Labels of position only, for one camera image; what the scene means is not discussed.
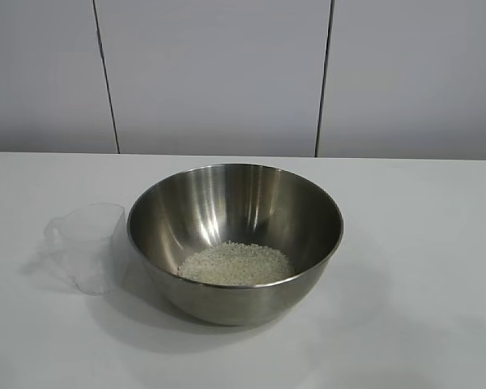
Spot white rice grains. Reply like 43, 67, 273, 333
177, 241, 296, 287

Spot stainless steel mixing bowl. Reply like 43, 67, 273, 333
126, 163, 344, 327

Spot clear plastic measuring cup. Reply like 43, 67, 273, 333
43, 203, 127, 299

